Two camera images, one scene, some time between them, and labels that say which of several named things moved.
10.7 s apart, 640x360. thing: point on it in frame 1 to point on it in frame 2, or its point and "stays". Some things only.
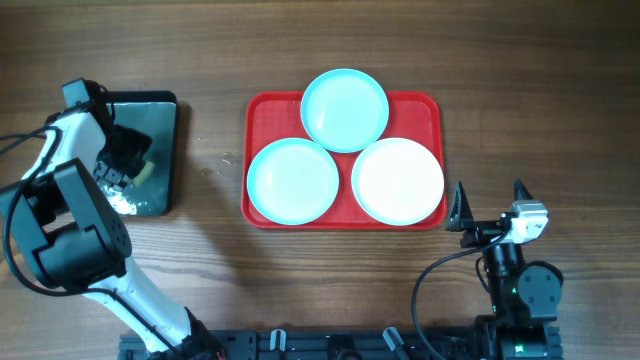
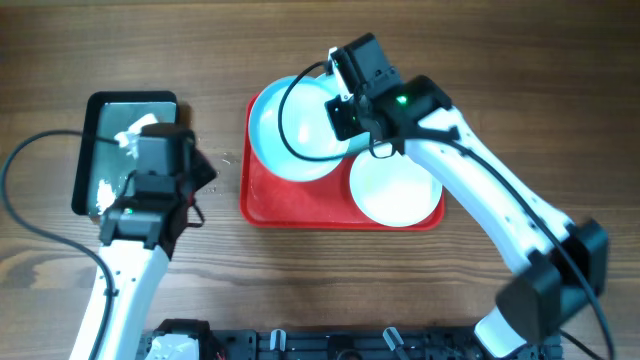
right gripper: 461,220 to 334,109
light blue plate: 293,181 to 307,126
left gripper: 135,154 to 205,167
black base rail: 321,344 stays
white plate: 397,181 stays
